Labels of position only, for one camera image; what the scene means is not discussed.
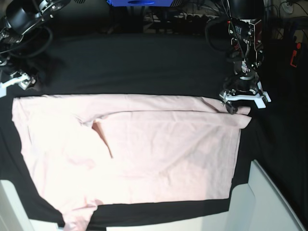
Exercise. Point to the white frame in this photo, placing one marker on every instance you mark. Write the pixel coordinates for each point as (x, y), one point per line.
(259, 206)
(12, 214)

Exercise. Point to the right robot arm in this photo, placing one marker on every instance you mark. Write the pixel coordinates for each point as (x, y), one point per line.
(21, 23)

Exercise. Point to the red clamp at right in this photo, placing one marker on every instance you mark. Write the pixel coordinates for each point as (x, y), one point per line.
(296, 55)

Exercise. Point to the white frame left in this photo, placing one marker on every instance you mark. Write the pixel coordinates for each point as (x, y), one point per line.
(12, 214)

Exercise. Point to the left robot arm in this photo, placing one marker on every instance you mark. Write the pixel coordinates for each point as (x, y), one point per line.
(244, 20)

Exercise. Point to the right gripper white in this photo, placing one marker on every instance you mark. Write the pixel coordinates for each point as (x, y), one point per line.
(22, 79)

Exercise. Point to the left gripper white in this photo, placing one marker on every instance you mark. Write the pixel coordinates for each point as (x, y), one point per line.
(255, 93)

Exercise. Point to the white frame right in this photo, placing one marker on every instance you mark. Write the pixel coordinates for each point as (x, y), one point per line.
(259, 206)

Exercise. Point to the light pink T-shirt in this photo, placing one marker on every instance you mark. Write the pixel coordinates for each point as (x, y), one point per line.
(84, 151)

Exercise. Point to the black table cloth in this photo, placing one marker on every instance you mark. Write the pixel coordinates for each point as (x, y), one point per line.
(277, 136)

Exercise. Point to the black power strip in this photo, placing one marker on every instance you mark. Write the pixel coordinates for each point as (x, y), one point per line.
(178, 18)

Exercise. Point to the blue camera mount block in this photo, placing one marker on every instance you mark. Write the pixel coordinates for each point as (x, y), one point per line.
(125, 3)

